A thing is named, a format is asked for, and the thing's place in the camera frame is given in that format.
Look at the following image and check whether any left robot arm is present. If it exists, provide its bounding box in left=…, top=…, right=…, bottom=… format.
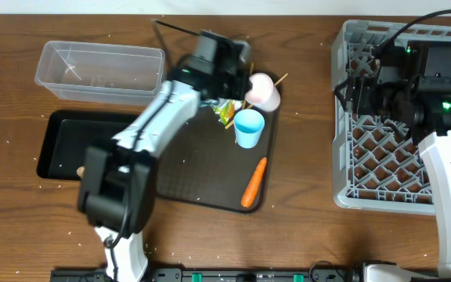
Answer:
left=78, top=67, right=251, bottom=281

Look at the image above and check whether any wooden chopstick diagonal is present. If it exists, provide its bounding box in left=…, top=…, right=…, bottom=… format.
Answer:
left=224, top=72, right=290, bottom=131

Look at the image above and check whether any brown serving tray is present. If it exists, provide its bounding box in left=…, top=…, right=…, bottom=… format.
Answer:
left=157, top=107, right=280, bottom=214

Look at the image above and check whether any clear plastic bin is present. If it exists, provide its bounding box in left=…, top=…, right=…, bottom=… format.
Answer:
left=34, top=41, right=165, bottom=106

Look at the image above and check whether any brown food scrap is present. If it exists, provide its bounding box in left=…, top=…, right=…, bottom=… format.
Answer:
left=77, top=166, right=85, bottom=178

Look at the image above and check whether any crumpled green yellow wrapper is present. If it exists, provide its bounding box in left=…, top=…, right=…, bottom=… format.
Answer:
left=200, top=98, right=243, bottom=125

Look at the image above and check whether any black plastic tray bin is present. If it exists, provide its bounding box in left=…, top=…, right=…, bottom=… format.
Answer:
left=36, top=110, right=136, bottom=181

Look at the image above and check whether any wooden chopstick upright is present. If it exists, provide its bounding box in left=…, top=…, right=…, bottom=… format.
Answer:
left=234, top=63, right=254, bottom=144

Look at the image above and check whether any grey dishwasher rack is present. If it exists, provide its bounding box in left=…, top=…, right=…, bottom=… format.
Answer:
left=331, top=20, right=451, bottom=215

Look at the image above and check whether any light blue cup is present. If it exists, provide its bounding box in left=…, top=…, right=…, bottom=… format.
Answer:
left=233, top=109, right=265, bottom=149

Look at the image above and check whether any orange carrot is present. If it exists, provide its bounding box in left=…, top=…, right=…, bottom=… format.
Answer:
left=240, top=157, right=268, bottom=208

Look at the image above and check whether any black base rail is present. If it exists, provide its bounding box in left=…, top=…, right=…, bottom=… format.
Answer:
left=49, top=267, right=365, bottom=282

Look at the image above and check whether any pink cup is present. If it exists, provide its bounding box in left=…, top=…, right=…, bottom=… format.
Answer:
left=244, top=73, right=281, bottom=113

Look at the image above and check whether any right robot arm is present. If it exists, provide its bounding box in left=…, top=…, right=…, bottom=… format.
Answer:
left=333, top=41, right=451, bottom=281

